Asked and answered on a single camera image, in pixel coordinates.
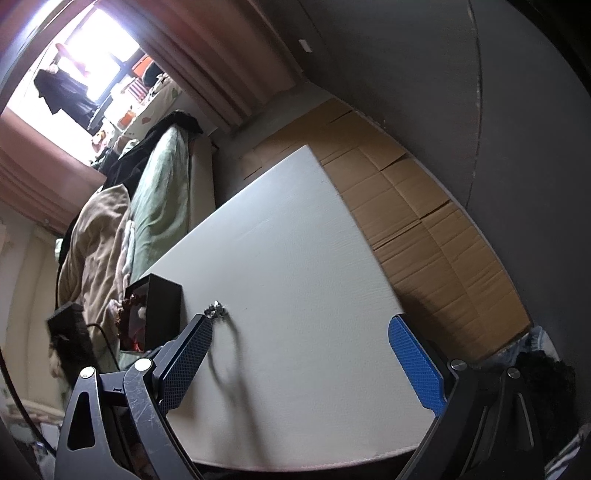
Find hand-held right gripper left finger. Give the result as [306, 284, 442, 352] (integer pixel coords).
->
[54, 314, 214, 480]

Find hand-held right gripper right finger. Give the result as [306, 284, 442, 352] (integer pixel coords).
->
[388, 314, 550, 480]

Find black jewelry box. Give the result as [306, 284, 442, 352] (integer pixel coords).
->
[124, 274, 184, 357]

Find silver chain necklace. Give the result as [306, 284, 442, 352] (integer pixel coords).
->
[203, 300, 250, 398]

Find brown bead bracelet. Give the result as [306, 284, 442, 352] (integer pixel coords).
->
[119, 295, 141, 324]

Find clear plastic bag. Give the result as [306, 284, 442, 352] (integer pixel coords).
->
[131, 305, 149, 344]

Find tan blanket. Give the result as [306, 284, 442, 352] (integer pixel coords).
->
[58, 185, 134, 352]

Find person's blue jeans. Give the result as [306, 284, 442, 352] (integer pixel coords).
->
[501, 325, 557, 367]

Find dark fuzzy cloth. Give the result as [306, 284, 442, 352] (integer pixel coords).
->
[515, 351, 578, 421]

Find flattened cardboard sheet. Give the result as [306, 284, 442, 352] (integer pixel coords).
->
[240, 97, 532, 361]

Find pink curtain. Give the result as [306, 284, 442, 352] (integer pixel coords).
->
[0, 108, 107, 234]
[134, 0, 305, 134]

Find bed with green sheet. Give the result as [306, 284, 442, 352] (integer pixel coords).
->
[130, 124, 218, 282]

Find black clothing pile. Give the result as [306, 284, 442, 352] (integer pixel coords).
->
[102, 111, 204, 190]

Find hanging black garment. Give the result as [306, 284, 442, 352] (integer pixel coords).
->
[33, 69, 100, 127]

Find white floral bedding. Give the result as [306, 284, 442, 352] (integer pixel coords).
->
[117, 76, 178, 139]

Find black cable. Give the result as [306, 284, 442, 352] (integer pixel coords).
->
[85, 323, 122, 370]

